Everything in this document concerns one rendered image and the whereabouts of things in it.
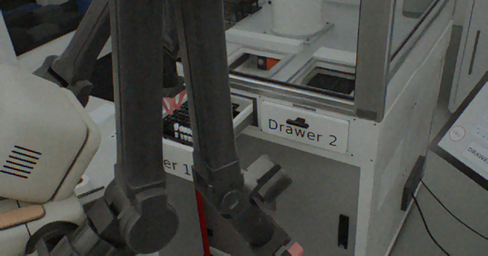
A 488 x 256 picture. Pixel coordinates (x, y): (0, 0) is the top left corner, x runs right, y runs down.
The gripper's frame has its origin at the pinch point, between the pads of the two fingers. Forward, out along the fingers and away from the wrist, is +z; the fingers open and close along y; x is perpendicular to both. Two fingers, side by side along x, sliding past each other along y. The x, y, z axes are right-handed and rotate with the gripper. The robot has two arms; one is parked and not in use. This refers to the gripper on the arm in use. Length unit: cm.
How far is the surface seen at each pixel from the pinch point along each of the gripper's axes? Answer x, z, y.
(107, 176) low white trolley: -17.6, 21.2, 15.7
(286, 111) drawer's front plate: 27.2, 4.9, -21.2
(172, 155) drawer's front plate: 6.9, 7.7, 10.7
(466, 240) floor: 84, 97, -89
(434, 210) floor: 67, 97, -102
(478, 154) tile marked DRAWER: 82, -5, -11
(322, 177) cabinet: 39, 29, -24
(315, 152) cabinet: 36.5, 18.9, -23.4
